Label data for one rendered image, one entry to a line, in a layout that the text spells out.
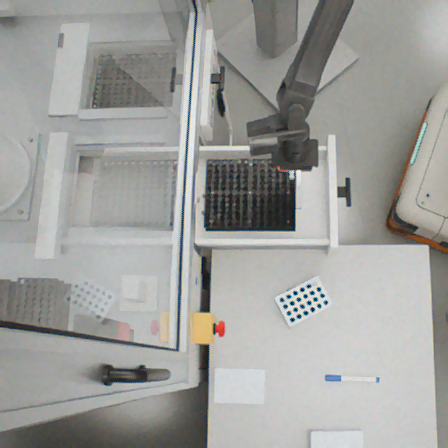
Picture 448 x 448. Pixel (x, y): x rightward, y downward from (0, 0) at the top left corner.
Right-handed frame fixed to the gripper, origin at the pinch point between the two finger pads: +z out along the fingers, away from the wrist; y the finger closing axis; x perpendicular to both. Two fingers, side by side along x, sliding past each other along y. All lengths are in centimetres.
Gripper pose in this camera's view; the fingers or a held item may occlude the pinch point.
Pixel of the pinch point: (294, 168)
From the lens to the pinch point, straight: 130.6
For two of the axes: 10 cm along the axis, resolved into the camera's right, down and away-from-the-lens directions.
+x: 0.2, -9.5, 3.1
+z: 0.2, 3.1, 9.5
